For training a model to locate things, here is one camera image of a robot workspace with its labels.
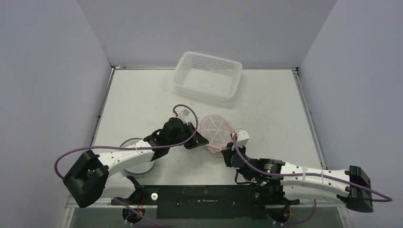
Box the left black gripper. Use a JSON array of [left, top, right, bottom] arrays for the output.
[[169, 122, 209, 150]]

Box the pink-trimmed mesh laundry bag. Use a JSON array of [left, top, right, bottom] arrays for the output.
[[199, 114, 232, 154]]

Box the blue-trimmed mesh laundry bag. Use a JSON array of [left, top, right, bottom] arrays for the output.
[[120, 138, 155, 176]]

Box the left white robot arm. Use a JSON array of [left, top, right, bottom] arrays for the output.
[[62, 117, 209, 208]]

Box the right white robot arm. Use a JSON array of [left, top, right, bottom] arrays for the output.
[[221, 143, 374, 213]]

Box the white perforated plastic basket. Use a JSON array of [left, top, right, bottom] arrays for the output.
[[172, 51, 243, 103]]

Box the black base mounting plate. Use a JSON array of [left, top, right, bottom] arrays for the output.
[[120, 185, 300, 219]]

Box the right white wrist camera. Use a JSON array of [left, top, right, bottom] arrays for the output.
[[231, 128, 250, 147]]

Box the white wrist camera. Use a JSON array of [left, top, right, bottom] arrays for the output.
[[177, 109, 191, 124], [231, 128, 250, 147]]

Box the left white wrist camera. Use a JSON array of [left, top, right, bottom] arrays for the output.
[[177, 109, 191, 124]]

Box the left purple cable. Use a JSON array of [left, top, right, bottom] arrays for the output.
[[54, 104, 199, 180]]

